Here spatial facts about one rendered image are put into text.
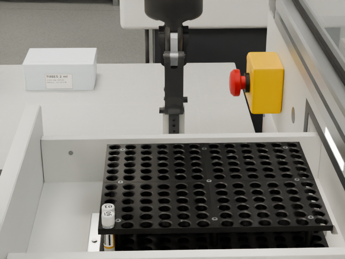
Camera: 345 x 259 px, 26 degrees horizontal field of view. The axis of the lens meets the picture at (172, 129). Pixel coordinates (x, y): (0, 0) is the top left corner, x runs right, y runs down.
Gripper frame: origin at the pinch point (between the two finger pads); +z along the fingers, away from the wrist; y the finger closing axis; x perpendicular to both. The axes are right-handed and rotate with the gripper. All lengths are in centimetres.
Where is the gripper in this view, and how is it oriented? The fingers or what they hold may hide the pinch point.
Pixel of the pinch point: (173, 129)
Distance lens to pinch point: 103.4
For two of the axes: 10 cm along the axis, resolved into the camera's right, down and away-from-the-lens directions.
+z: 0.0, 9.0, 4.4
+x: 10.0, 0.0, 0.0
